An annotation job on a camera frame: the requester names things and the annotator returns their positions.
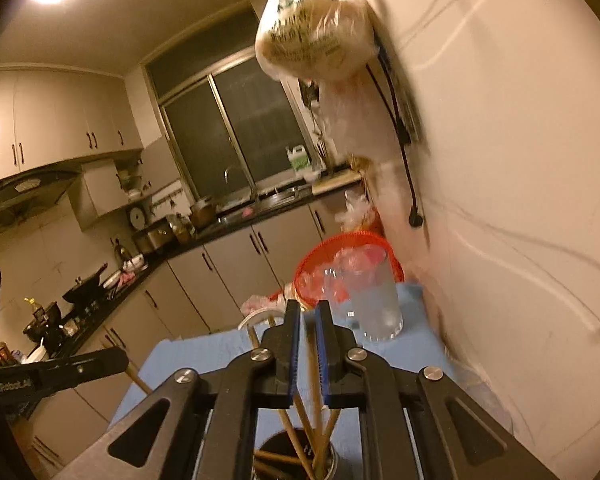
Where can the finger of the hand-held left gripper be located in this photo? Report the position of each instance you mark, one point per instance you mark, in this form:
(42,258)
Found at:
(80,367)

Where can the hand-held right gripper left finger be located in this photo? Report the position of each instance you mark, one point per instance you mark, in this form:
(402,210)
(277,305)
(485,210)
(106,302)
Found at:
(295,360)

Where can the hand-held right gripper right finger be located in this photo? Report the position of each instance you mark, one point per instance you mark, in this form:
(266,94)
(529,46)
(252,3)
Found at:
(322,360)

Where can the single wooden chopstick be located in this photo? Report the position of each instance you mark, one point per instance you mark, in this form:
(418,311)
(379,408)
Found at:
(139,381)

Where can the group of wooden chopsticks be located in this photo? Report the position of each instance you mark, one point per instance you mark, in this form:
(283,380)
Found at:
(300,442)

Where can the black cylindrical cup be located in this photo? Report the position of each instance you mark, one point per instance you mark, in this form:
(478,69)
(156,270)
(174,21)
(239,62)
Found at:
(280,442)

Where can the large white bowl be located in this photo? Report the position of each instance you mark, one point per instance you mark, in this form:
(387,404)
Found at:
(35,354)

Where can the crumpled pink plastic bag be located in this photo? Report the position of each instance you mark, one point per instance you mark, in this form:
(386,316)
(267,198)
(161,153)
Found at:
(262,304)

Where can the yellow cap oil bottle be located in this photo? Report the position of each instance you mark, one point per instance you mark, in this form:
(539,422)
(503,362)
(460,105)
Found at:
(37,315)

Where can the black wok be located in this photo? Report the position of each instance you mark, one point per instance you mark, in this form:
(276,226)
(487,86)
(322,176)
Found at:
(82,290)

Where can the clear glass pitcher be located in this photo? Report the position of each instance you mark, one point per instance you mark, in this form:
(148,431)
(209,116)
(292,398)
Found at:
(380,305)

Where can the blue towel cloth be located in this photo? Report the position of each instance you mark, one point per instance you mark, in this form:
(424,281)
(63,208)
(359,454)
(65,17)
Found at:
(205,355)

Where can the red mesh basket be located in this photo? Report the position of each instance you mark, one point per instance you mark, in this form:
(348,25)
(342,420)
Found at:
(325,250)

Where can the beige lower cabinets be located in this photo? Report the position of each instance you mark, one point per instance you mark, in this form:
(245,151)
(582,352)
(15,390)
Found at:
(230,270)

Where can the white plastic bag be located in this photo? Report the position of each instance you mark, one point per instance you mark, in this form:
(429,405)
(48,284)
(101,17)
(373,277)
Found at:
(357,212)

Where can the black kitchen countertop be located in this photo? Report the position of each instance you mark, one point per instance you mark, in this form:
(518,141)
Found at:
(180,250)

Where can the metal kitchen sink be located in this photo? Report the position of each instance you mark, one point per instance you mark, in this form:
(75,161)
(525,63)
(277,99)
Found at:
(265,205)

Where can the round dial kitchen scale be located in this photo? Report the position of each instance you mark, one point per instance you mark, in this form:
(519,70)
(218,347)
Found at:
(138,216)

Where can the metal cooking pot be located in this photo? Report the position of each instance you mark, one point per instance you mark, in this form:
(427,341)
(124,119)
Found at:
(204,212)

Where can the range hood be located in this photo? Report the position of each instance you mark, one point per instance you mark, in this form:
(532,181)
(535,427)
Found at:
(25,200)

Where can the wooden cutting board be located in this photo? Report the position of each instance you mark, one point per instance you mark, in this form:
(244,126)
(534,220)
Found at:
(336,182)

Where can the metal sink faucet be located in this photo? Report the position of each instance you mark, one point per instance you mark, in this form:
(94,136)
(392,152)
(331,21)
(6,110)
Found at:
(240,180)

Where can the green label detergent jug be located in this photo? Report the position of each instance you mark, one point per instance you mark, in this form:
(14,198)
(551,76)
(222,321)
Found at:
(299,160)

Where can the dark kitchen window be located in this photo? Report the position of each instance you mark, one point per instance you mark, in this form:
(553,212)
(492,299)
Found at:
(260,125)

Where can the hanging translucent plastic bags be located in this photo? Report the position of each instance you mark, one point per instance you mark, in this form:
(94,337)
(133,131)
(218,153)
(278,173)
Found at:
(342,115)

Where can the hanging plastic bag of noodles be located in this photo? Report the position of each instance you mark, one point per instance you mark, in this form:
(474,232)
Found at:
(310,35)

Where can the small wall cabinet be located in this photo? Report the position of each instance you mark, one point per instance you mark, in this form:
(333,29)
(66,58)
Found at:
(100,190)

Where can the upper wall cabinets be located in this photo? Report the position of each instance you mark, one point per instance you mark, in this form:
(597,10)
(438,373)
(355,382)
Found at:
(55,120)

